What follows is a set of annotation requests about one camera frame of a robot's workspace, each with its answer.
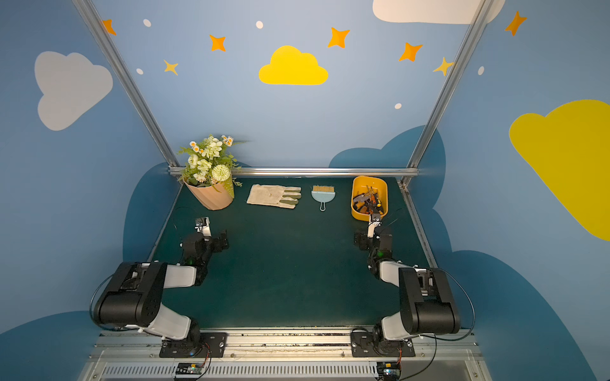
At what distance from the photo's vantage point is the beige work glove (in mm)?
1138

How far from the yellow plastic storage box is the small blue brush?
11 centimetres

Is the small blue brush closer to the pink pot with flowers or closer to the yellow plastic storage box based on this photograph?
the yellow plastic storage box

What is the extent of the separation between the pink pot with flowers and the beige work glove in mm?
164

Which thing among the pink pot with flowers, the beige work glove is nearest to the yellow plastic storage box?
the beige work glove

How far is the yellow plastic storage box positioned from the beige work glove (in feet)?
0.92

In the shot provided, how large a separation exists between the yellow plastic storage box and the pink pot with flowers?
1.76 feet

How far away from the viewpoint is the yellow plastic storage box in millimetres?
1071

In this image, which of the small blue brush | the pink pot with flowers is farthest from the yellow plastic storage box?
the pink pot with flowers

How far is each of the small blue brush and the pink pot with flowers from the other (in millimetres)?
389

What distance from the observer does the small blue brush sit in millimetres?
1161
